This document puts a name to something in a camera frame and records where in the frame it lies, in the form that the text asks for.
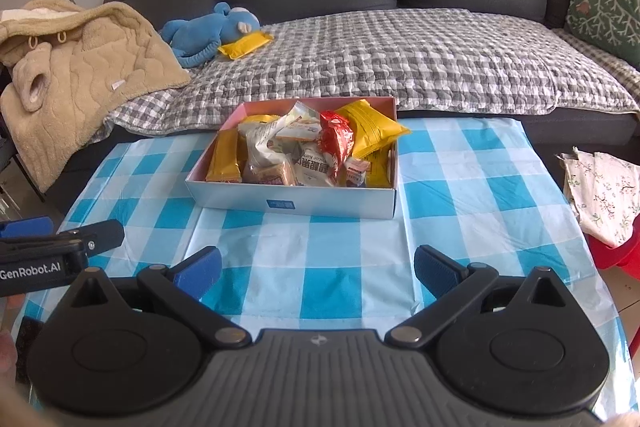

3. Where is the white triangular snack bag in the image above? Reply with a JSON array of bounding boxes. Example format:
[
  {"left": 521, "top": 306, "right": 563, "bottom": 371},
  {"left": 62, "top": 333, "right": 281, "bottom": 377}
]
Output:
[{"left": 238, "top": 115, "right": 299, "bottom": 168}]

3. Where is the red plastic stool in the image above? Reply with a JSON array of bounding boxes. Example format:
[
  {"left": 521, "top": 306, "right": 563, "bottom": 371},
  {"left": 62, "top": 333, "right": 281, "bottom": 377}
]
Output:
[{"left": 587, "top": 216, "right": 640, "bottom": 279}]

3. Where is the person left hand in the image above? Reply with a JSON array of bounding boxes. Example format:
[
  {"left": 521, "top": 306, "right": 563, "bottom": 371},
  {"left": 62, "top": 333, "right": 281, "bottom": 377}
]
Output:
[{"left": 1, "top": 295, "right": 25, "bottom": 387}]

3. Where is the beige quilted fleece jacket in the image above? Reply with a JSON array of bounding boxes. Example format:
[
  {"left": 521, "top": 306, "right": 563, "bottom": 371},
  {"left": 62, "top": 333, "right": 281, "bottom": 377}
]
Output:
[{"left": 1, "top": 0, "right": 190, "bottom": 191}]

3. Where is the gold bar snack packet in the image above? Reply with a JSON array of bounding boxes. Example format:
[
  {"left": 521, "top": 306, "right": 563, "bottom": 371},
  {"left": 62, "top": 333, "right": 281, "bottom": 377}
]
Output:
[{"left": 205, "top": 128, "right": 242, "bottom": 183}]

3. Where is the floral white cloth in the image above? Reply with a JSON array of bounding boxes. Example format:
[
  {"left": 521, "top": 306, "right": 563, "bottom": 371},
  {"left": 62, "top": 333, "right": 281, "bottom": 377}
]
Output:
[{"left": 559, "top": 147, "right": 639, "bottom": 248}]

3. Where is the blue checkered tablecloth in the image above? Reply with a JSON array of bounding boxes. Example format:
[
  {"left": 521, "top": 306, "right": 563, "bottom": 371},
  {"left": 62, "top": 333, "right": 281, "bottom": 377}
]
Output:
[{"left": 25, "top": 118, "right": 639, "bottom": 426}]

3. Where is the pink and white snack box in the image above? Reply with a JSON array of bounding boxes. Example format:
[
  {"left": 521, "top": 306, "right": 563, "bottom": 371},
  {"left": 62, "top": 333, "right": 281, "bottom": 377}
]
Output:
[{"left": 186, "top": 96, "right": 398, "bottom": 220}]

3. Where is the green patterned cushion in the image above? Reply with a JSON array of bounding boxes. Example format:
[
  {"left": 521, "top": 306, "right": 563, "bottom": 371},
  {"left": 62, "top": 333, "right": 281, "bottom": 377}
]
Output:
[{"left": 566, "top": 0, "right": 639, "bottom": 68}]

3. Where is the large yellow snack bag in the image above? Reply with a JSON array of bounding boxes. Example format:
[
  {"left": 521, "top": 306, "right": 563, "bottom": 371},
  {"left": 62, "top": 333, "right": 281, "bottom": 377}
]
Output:
[{"left": 242, "top": 114, "right": 281, "bottom": 124}]

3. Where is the small yellow snack packet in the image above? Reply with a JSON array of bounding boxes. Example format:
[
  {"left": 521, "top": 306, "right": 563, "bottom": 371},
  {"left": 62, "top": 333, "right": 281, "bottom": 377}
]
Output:
[{"left": 336, "top": 100, "right": 410, "bottom": 159}]

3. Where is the pale yellow cake packet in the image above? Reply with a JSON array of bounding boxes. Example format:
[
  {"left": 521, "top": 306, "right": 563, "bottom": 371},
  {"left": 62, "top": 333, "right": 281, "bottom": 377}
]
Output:
[{"left": 276, "top": 101, "right": 321, "bottom": 142}]

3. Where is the grey checkered sofa blanket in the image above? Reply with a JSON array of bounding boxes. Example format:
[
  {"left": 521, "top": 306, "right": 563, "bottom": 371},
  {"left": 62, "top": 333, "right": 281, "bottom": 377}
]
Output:
[{"left": 96, "top": 9, "right": 639, "bottom": 140}]

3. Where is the brown biscuit packet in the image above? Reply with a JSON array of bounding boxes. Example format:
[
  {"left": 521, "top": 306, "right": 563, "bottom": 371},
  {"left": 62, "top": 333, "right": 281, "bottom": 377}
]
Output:
[{"left": 243, "top": 159, "right": 297, "bottom": 186}]

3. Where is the blue plush toy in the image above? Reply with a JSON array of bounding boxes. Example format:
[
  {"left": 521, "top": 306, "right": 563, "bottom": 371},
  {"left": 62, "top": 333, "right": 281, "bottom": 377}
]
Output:
[{"left": 160, "top": 2, "right": 260, "bottom": 69}]

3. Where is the yellow snack on sofa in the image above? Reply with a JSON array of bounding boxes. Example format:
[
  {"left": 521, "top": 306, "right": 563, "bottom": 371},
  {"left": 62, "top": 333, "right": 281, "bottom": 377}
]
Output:
[{"left": 218, "top": 31, "right": 273, "bottom": 61}]

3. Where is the white green snack bag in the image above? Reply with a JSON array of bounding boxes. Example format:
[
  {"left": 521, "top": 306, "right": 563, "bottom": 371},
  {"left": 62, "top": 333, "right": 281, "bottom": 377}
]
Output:
[{"left": 294, "top": 142, "right": 335, "bottom": 187}]

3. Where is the pink snack packet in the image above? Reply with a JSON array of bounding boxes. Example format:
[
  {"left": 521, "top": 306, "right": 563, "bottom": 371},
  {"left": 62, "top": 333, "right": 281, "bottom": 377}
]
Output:
[{"left": 343, "top": 156, "right": 371, "bottom": 187}]

